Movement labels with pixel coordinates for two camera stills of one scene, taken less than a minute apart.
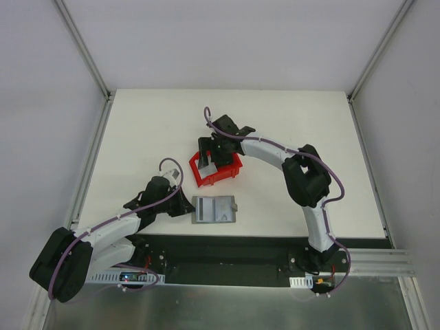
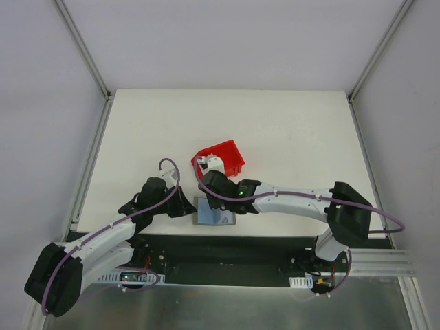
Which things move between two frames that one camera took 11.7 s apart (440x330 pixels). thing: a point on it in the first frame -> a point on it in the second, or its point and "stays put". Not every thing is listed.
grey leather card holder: x=214 y=209 stays put
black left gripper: x=175 y=205 stays put
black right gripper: x=216 y=150 -> x=213 y=194
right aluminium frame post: x=405 y=7 stays put
